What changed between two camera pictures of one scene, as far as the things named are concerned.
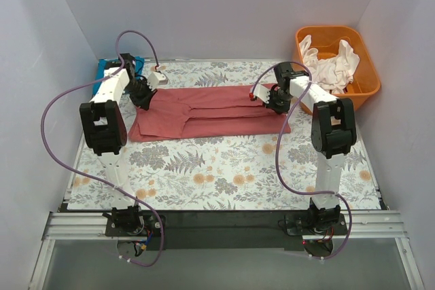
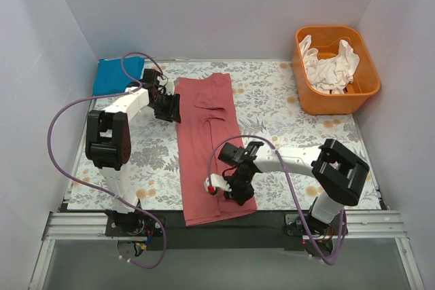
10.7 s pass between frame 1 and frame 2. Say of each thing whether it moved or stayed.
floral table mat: stayed
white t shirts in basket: stayed
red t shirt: moved
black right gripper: moved
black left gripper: moved
